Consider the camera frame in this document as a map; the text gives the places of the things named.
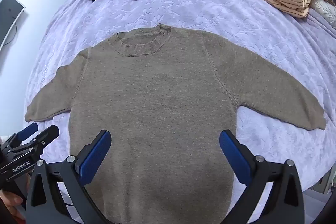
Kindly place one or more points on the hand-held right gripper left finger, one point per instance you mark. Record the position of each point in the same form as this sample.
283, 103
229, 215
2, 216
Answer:
95, 155

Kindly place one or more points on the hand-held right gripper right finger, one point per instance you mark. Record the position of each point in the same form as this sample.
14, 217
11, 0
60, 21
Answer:
233, 158

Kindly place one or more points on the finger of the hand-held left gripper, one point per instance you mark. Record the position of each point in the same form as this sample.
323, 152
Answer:
27, 130
43, 136

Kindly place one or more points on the taupe knit sweater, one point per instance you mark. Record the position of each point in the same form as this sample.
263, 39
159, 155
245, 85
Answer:
157, 108

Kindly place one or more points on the person's left hand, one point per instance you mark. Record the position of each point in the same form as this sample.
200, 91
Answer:
10, 201

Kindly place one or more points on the lavender embossed blanket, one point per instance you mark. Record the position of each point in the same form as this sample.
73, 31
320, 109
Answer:
210, 16

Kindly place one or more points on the dark screen with white frame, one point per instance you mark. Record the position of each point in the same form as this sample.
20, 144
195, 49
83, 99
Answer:
8, 16

